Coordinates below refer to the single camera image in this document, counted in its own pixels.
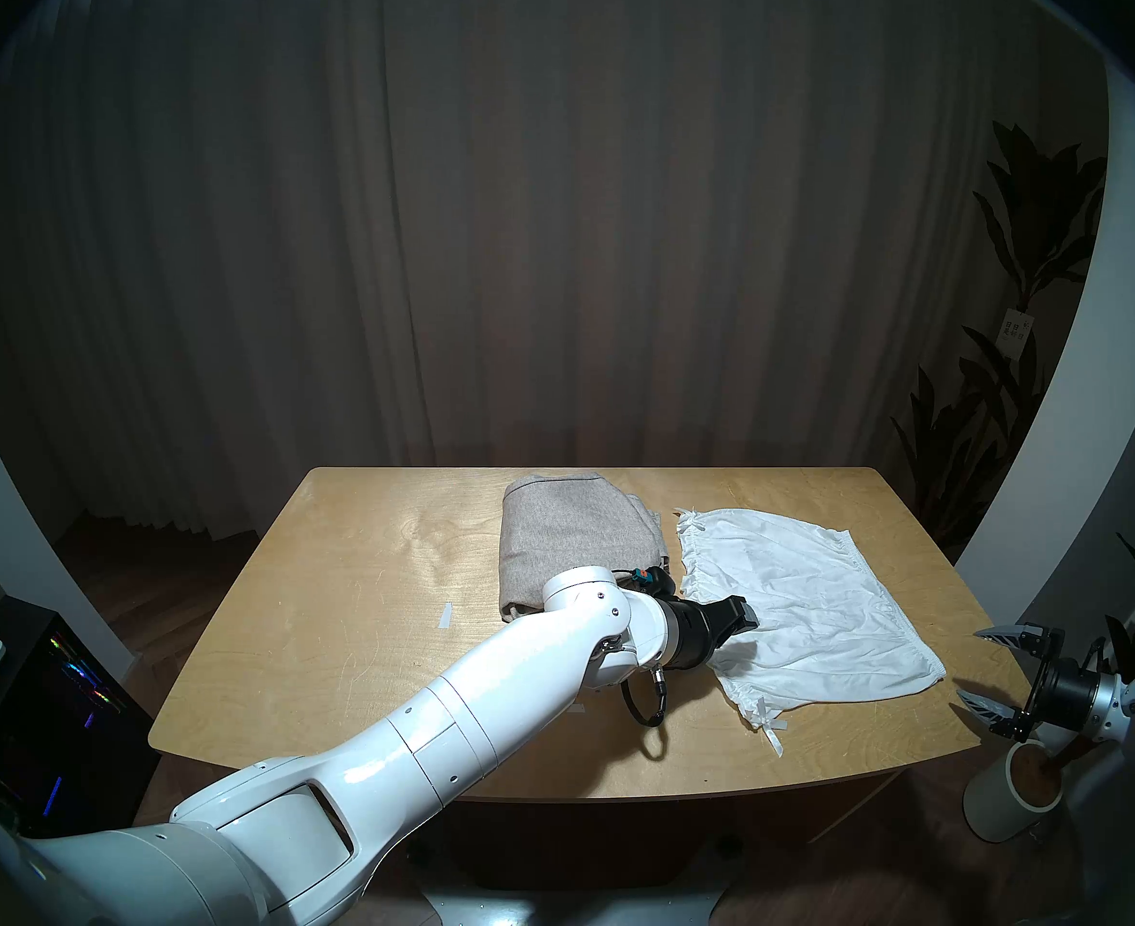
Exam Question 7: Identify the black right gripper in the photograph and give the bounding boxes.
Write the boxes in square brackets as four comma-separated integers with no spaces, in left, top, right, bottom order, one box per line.
[956,623,1106,744]

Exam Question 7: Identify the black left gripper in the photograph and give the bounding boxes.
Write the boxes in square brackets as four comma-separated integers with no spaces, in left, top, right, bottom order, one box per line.
[667,594,759,674]

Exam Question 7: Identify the white frilled shorts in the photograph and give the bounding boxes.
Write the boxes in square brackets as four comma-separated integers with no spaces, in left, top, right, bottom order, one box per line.
[675,507,945,758]

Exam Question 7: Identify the grey drawstring pants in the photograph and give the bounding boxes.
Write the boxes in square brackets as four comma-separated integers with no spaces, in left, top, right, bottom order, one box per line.
[500,471,670,624]

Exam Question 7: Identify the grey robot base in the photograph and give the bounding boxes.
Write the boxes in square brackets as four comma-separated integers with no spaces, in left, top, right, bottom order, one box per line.
[423,885,723,926]

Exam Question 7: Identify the small plant in white pot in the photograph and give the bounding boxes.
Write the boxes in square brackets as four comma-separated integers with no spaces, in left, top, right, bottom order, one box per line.
[963,533,1135,844]

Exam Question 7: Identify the beige pleated curtain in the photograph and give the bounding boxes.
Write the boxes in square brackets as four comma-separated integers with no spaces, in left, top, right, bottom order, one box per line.
[0,0,1108,539]

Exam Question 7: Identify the tall dark leafy plant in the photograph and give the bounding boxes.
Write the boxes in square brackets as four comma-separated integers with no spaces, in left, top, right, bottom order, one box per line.
[890,122,1108,558]

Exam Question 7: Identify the black computer tower with lights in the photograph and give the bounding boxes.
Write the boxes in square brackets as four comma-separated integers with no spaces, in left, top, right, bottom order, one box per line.
[0,596,161,838]

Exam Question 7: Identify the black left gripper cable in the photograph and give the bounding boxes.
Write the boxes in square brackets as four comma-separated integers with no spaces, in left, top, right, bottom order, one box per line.
[620,567,676,729]

